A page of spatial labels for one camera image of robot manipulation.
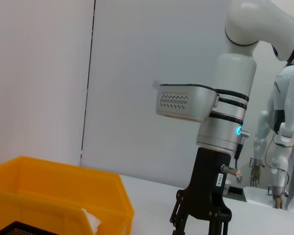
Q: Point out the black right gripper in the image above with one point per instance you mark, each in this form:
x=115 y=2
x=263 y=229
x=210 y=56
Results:
x=205 y=186

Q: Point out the white paper ball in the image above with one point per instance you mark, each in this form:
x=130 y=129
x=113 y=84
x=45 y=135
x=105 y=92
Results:
x=91 y=220

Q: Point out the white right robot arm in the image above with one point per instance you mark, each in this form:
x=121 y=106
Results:
x=235 y=73

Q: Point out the black mesh pen holder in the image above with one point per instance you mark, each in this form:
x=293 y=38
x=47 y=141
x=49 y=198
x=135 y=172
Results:
x=19 y=230

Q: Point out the black flat box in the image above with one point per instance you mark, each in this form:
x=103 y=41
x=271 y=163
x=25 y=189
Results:
x=236 y=191

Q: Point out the right gripper silver plug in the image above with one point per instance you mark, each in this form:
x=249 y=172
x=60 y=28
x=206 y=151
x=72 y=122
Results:
x=231 y=171

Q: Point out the white rounded table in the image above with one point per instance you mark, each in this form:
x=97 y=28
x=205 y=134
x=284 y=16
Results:
x=259 y=195

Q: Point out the yellow plastic bin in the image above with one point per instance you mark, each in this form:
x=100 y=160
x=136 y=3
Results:
x=51 y=186

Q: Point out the white humanoid robot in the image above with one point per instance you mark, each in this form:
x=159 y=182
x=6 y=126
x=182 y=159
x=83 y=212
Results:
x=289 y=98

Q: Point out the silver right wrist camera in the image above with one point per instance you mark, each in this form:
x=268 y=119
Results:
x=181 y=102

